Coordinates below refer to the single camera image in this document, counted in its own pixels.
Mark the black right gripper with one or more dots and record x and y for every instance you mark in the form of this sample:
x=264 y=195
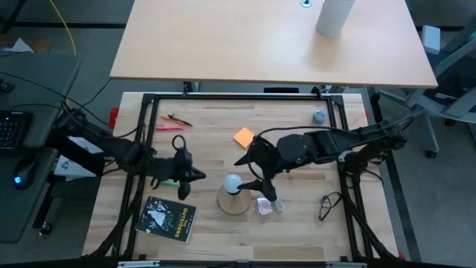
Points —
x=266 y=158

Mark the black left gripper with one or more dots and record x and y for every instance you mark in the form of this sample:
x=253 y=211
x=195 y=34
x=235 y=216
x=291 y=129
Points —
x=184 y=164

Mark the white round lightbulb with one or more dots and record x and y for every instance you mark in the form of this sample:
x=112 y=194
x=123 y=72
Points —
x=232 y=183

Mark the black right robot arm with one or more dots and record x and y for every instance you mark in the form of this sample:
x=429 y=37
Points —
x=334 y=143

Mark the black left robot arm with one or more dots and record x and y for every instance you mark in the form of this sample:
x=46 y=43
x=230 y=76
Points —
x=122 y=154

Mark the green marker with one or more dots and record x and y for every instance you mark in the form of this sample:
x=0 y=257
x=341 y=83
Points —
x=169 y=184

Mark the orange sticky note pad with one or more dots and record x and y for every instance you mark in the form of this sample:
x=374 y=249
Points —
x=243 y=137

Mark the black paperback book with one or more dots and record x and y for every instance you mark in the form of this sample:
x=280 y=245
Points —
x=165 y=219

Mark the pink highlighter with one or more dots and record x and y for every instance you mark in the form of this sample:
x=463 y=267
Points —
x=169 y=128

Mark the black eyeglasses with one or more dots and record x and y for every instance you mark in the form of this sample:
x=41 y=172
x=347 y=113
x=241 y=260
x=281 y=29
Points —
x=324 y=206

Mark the red clamp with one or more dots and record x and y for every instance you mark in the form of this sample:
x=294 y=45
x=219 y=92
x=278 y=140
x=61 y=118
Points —
x=114 y=117

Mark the white printed papers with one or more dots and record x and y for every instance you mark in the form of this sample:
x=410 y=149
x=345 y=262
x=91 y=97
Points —
x=70 y=167

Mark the light wooden desk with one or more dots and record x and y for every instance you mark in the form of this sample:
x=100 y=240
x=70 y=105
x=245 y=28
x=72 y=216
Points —
x=230 y=41

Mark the black computer mouse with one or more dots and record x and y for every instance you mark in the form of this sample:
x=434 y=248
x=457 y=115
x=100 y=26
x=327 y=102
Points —
x=24 y=173

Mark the white paper towel roll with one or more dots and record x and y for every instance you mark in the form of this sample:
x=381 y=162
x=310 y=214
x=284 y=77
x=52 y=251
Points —
x=332 y=18

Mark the dark grey desk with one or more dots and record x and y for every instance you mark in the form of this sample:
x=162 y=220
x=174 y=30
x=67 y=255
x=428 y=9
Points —
x=37 y=82

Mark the black backlit keyboard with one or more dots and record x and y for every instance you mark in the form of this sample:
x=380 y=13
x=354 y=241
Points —
x=13 y=130

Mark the grey office chair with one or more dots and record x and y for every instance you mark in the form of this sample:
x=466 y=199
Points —
x=457 y=104

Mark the small white box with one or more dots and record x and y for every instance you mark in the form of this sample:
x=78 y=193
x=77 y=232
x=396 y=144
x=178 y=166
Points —
x=431 y=39

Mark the black aluminium table frame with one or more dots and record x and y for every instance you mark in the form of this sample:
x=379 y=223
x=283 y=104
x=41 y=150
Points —
x=223 y=97

